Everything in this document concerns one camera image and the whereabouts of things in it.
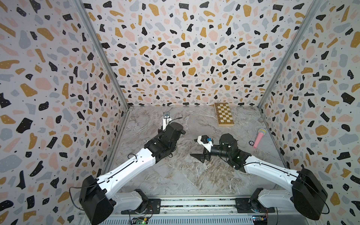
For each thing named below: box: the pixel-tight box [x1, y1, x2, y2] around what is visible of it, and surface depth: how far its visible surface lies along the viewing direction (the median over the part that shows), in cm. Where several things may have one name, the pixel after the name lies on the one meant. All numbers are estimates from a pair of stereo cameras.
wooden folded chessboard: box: [214, 102, 235, 128], surface depth 115 cm
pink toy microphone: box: [253, 127, 267, 149], surface depth 103 cm
